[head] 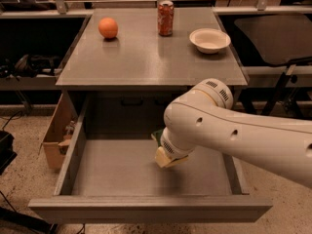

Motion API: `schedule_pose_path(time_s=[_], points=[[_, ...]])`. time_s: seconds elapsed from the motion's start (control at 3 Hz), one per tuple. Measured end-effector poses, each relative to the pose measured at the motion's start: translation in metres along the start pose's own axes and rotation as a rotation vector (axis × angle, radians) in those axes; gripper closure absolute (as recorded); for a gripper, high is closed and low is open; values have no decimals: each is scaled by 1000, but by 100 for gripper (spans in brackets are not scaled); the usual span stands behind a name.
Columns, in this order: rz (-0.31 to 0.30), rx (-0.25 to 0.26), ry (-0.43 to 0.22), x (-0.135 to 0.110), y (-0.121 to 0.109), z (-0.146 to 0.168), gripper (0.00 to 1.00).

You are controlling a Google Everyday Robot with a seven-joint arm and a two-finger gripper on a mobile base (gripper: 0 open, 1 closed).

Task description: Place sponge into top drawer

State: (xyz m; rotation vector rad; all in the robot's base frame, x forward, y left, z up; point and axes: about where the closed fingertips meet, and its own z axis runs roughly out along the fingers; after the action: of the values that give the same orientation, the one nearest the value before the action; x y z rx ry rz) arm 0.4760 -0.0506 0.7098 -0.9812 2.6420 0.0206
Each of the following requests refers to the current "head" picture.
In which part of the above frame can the orange fruit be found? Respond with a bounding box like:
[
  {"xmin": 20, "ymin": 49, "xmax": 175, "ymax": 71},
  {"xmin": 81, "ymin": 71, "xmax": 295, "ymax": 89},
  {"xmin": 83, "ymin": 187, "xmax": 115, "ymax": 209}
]
[{"xmin": 98, "ymin": 18, "xmax": 118, "ymax": 39}]

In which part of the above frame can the black headset on shelf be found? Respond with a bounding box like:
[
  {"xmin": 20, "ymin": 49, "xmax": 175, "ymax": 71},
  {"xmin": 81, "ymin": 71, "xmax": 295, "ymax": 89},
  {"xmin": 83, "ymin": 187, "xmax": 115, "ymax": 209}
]
[{"xmin": 0, "ymin": 55, "xmax": 61, "ymax": 78}]

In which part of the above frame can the black drawer handle left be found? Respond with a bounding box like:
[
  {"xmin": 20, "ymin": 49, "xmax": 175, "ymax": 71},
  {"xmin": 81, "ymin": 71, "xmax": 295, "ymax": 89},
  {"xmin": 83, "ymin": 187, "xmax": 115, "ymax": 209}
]
[{"xmin": 121, "ymin": 97, "xmax": 143, "ymax": 106}]

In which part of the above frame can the brown cardboard box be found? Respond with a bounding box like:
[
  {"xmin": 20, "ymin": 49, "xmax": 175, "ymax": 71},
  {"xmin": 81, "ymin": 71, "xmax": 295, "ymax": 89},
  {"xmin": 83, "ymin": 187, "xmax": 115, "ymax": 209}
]
[{"xmin": 42, "ymin": 95, "xmax": 77, "ymax": 170}]

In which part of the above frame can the grey drawer cabinet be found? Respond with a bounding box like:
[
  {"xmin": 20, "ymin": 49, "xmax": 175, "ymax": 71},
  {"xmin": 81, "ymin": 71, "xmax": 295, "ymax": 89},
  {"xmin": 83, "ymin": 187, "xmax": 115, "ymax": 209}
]
[{"xmin": 57, "ymin": 8, "xmax": 247, "ymax": 138}]

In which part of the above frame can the green and yellow sponge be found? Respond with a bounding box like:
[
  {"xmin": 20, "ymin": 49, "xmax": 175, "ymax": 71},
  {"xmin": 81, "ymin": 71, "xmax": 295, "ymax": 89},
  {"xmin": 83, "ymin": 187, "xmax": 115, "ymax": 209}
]
[{"xmin": 151, "ymin": 129, "xmax": 163, "ymax": 146}]

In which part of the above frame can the white paper bowl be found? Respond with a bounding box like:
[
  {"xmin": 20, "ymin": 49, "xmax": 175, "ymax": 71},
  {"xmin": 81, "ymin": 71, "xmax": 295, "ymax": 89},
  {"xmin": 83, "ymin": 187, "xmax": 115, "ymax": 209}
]
[{"xmin": 189, "ymin": 28, "xmax": 231, "ymax": 54}]

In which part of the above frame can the black drawer handle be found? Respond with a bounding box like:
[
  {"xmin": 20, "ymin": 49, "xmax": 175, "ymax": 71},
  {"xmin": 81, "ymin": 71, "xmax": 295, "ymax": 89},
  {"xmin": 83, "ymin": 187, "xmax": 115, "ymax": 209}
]
[
  {"xmin": 154, "ymin": 97, "xmax": 174, "ymax": 107},
  {"xmin": 121, "ymin": 97, "xmax": 143, "ymax": 106}
]

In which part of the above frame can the black equipment case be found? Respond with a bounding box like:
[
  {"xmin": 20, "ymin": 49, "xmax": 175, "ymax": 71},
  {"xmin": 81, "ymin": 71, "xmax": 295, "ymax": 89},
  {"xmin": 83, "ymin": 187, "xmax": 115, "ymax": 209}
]
[{"xmin": 0, "ymin": 131, "xmax": 17, "ymax": 175}]

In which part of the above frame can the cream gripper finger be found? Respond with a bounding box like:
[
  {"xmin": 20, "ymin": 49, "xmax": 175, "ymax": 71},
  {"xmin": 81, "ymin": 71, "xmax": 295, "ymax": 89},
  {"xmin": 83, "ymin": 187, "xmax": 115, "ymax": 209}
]
[{"xmin": 155, "ymin": 146, "xmax": 188, "ymax": 168}]

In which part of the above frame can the open grey top drawer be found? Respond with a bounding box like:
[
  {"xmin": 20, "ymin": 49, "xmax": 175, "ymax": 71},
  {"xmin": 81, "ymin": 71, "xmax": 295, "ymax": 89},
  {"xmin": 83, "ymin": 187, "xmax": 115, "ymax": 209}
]
[{"xmin": 29, "ymin": 95, "xmax": 272, "ymax": 223}]

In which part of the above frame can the orange soda can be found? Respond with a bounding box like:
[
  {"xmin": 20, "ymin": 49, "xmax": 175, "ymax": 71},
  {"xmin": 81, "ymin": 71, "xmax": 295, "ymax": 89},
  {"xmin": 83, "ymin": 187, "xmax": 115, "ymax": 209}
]
[{"xmin": 158, "ymin": 0, "xmax": 175, "ymax": 36}]

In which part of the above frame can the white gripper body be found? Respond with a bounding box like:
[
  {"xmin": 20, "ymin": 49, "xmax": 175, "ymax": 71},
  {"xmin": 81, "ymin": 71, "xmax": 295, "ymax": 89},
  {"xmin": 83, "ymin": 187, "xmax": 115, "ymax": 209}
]
[{"xmin": 160, "ymin": 128, "xmax": 195, "ymax": 159}]

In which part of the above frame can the black drawer handle right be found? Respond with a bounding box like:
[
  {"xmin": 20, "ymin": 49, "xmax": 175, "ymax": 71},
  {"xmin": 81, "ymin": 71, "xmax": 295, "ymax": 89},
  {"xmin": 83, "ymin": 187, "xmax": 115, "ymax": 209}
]
[{"xmin": 154, "ymin": 97, "xmax": 174, "ymax": 107}]

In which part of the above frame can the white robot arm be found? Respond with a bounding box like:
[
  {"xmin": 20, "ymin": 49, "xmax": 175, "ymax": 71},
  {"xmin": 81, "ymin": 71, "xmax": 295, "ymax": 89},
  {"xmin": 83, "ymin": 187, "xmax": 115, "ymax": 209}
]
[{"xmin": 155, "ymin": 79, "xmax": 312, "ymax": 188}]

